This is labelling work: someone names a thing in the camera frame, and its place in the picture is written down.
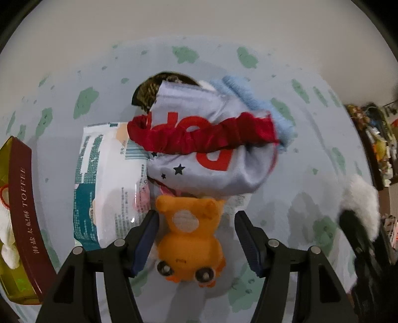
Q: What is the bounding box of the white satin star-print pouch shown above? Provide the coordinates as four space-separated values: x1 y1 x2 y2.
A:
146 80 277 198

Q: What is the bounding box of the cloud-print white tablecloth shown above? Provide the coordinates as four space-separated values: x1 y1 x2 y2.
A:
0 37 375 323

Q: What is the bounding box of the maroon and gold box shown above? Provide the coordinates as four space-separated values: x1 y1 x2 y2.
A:
0 136 58 305

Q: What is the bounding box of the brown patterned scrunchie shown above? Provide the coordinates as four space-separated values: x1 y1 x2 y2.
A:
131 71 201 114

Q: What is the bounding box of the white fluffy plush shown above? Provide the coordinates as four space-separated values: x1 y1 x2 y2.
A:
337 174 380 241

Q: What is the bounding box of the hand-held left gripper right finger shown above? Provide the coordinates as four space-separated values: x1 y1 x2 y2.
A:
234 210 358 323

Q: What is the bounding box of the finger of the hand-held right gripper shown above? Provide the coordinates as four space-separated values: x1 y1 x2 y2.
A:
339 209 375 252

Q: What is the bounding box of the red satin scrunchie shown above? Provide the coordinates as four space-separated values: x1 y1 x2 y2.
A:
127 112 279 155

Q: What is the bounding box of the light blue fluffy sock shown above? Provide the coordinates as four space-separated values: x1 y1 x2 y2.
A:
210 75 297 153

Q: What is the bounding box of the orange plush toy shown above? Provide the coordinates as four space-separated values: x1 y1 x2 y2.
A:
154 196 227 288

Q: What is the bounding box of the wet wipes pack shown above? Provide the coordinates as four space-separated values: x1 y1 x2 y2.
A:
73 122 153 251

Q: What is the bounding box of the white plush toy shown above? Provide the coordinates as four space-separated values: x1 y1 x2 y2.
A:
0 183 21 269

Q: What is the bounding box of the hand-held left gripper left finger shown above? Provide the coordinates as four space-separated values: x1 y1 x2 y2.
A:
37 209 160 323

